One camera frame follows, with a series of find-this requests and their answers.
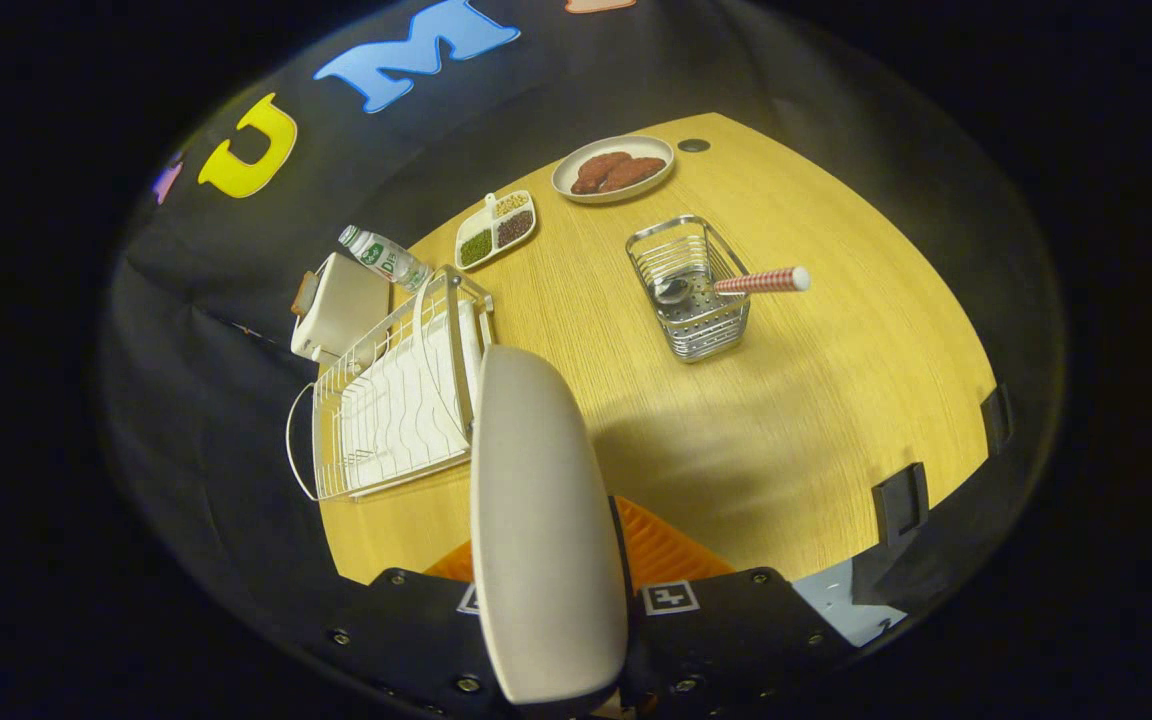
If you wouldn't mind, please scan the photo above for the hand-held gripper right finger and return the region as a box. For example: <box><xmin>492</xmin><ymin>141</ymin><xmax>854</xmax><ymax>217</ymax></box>
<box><xmin>608</xmin><ymin>495</ymin><xmax>857</xmax><ymax>719</ymax></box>

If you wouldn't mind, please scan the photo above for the spoon with red striped handle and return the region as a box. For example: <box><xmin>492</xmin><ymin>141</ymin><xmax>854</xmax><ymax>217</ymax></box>
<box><xmin>654</xmin><ymin>265</ymin><xmax>813</xmax><ymax>306</ymax></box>

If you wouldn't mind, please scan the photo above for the reddish brown meat patty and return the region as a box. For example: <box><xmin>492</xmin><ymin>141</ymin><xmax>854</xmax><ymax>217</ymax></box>
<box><xmin>598</xmin><ymin>157</ymin><xmax>668</xmax><ymax>194</ymax></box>
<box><xmin>571</xmin><ymin>151</ymin><xmax>632</xmax><ymax>195</ymax></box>

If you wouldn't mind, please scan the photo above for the white wire dish rack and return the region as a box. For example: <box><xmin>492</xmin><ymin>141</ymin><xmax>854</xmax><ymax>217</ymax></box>
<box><xmin>286</xmin><ymin>264</ymin><xmax>495</xmax><ymax>502</ymax></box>

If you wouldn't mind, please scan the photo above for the beige round plate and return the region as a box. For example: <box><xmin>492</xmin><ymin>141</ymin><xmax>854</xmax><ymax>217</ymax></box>
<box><xmin>470</xmin><ymin>345</ymin><xmax>629</xmax><ymax>706</ymax></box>

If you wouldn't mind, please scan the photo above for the white divided dish with beans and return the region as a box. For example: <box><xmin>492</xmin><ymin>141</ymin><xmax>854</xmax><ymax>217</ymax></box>
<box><xmin>454</xmin><ymin>190</ymin><xmax>539</xmax><ymax>271</ymax></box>

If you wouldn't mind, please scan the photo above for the black table clamp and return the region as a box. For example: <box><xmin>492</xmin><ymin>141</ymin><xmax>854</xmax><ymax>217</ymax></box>
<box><xmin>980</xmin><ymin>383</ymin><xmax>1015</xmax><ymax>456</ymax></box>
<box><xmin>871</xmin><ymin>462</ymin><xmax>930</xmax><ymax>546</ymax></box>

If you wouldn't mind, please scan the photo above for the metal wire basket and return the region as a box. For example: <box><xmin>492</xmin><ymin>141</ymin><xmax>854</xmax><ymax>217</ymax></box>
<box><xmin>625</xmin><ymin>215</ymin><xmax>752</xmax><ymax>363</ymax></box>

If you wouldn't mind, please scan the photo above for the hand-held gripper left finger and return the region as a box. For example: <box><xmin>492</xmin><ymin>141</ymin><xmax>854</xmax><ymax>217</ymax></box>
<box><xmin>321</xmin><ymin>540</ymin><xmax>512</xmax><ymax>720</ymax></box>

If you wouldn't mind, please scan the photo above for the clear bottle with green label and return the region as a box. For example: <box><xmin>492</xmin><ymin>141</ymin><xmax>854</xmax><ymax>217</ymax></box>
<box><xmin>338</xmin><ymin>225</ymin><xmax>432</xmax><ymax>293</ymax></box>

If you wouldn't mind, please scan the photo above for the black backdrop cloth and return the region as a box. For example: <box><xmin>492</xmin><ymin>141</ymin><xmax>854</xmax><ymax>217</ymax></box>
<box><xmin>101</xmin><ymin>0</ymin><xmax>1067</xmax><ymax>641</ymax></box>

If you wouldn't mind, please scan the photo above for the beige bowl with meat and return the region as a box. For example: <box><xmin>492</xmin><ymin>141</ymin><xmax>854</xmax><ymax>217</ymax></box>
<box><xmin>551</xmin><ymin>135</ymin><xmax>677</xmax><ymax>205</ymax></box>

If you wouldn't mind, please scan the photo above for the white drip tray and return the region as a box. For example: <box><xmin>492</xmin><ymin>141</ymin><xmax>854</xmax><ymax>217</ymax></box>
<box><xmin>341</xmin><ymin>300</ymin><xmax>482</xmax><ymax>491</ymax></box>

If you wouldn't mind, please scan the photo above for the white toaster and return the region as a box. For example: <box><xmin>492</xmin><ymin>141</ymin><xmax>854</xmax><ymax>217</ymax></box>
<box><xmin>290</xmin><ymin>252</ymin><xmax>392</xmax><ymax>363</ymax></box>

